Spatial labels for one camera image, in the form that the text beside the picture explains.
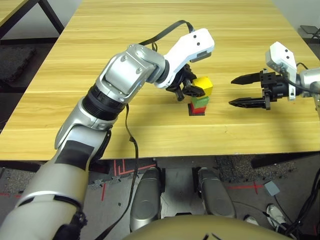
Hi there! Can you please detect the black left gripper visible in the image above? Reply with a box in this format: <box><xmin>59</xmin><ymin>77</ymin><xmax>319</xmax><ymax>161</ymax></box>
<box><xmin>166</xmin><ymin>64</ymin><xmax>207</xmax><ymax>102</ymax></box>

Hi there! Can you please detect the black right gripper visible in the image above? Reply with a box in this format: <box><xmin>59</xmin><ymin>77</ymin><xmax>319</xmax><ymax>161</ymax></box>
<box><xmin>228</xmin><ymin>69</ymin><xmax>291</xmax><ymax>111</ymax></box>

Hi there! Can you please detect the yellow wooden block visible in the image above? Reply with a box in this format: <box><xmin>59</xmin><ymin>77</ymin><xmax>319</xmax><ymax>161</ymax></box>
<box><xmin>192</xmin><ymin>76</ymin><xmax>214</xmax><ymax>97</ymax></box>

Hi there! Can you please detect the green wooden block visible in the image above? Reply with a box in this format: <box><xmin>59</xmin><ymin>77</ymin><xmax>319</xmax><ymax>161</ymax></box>
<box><xmin>191</xmin><ymin>95</ymin><xmax>210</xmax><ymax>108</ymax></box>

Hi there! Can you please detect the red wooden block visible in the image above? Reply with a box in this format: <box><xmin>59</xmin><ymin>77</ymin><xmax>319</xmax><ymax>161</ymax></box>
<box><xmin>189</xmin><ymin>103</ymin><xmax>208</xmax><ymax>115</ymax></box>

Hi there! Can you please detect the black square pad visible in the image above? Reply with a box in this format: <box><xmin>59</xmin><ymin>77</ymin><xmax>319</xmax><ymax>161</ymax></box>
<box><xmin>187</xmin><ymin>103</ymin><xmax>206</xmax><ymax>117</ymax></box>

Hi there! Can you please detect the grey foot pedal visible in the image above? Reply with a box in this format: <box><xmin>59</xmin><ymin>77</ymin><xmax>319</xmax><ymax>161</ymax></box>
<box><xmin>263</xmin><ymin>180</ymin><xmax>281</xmax><ymax>197</ymax></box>

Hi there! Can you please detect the grey right robot foot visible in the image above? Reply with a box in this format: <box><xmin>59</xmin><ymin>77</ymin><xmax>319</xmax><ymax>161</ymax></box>
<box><xmin>198</xmin><ymin>167</ymin><xmax>237</xmax><ymax>218</ymax></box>

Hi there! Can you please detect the grey robot foot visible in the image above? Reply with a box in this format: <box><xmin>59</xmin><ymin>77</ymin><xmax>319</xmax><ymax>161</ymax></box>
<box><xmin>129</xmin><ymin>167</ymin><xmax>163</xmax><ymax>232</ymax></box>
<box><xmin>198</xmin><ymin>167</ymin><xmax>237</xmax><ymax>218</ymax></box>

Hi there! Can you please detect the white sneaker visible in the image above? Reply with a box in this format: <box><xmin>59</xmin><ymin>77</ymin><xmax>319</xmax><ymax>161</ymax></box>
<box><xmin>243</xmin><ymin>214</ymin><xmax>260</xmax><ymax>226</ymax></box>
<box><xmin>266</xmin><ymin>203</ymin><xmax>287</xmax><ymax>225</ymax></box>

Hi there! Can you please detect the grey left robot foot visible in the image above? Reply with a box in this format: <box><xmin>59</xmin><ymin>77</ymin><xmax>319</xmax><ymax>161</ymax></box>
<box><xmin>129</xmin><ymin>167</ymin><xmax>163</xmax><ymax>232</ymax></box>

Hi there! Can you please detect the beige robot torso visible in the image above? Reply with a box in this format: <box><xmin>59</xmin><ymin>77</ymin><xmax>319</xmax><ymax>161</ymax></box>
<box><xmin>122</xmin><ymin>214</ymin><xmax>291</xmax><ymax>240</ymax></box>

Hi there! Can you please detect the black foam floor mat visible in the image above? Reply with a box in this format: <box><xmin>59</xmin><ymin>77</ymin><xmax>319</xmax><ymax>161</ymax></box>
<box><xmin>0</xmin><ymin>46</ymin><xmax>37</xmax><ymax>83</ymax></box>

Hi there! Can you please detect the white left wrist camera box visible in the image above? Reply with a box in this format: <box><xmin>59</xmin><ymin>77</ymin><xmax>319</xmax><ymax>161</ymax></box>
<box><xmin>154</xmin><ymin>28</ymin><xmax>216</xmax><ymax>90</ymax></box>

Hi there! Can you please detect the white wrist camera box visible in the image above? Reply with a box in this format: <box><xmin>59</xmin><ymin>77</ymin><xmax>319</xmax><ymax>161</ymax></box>
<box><xmin>154</xmin><ymin>28</ymin><xmax>216</xmax><ymax>90</ymax></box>
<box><xmin>264</xmin><ymin>41</ymin><xmax>298</xmax><ymax>102</ymax></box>

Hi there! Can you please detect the black right camera cable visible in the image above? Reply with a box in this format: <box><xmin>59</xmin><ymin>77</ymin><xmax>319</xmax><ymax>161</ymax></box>
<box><xmin>281</xmin><ymin>62</ymin><xmax>320</xmax><ymax>91</ymax></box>

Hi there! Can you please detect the black camera cable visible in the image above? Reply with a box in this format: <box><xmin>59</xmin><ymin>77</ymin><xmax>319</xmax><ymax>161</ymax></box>
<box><xmin>281</xmin><ymin>62</ymin><xmax>320</xmax><ymax>91</ymax></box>
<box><xmin>96</xmin><ymin>19</ymin><xmax>196</xmax><ymax>240</ymax></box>

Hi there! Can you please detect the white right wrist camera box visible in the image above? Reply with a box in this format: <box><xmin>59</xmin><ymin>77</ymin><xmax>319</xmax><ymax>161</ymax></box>
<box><xmin>264</xmin><ymin>41</ymin><xmax>298</xmax><ymax>102</ymax></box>

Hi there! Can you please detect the black table frame beam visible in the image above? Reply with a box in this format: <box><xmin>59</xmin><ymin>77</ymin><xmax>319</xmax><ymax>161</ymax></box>
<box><xmin>250</xmin><ymin>152</ymin><xmax>320</xmax><ymax>169</ymax></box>
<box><xmin>0</xmin><ymin>160</ymin><xmax>47</xmax><ymax>173</ymax></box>

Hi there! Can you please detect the black left camera cable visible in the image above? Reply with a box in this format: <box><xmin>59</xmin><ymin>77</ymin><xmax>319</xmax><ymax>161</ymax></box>
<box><xmin>96</xmin><ymin>19</ymin><xmax>196</xmax><ymax>240</ymax></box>

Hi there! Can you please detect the black floor cable bundle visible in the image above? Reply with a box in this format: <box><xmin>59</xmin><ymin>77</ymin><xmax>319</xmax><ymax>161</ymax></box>
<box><xmin>273</xmin><ymin>169</ymin><xmax>320</xmax><ymax>238</ymax></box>

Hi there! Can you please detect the wooden side table black frame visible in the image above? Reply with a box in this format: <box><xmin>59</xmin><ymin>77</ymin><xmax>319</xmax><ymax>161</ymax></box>
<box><xmin>0</xmin><ymin>0</ymin><xmax>65</xmax><ymax>41</ymax></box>

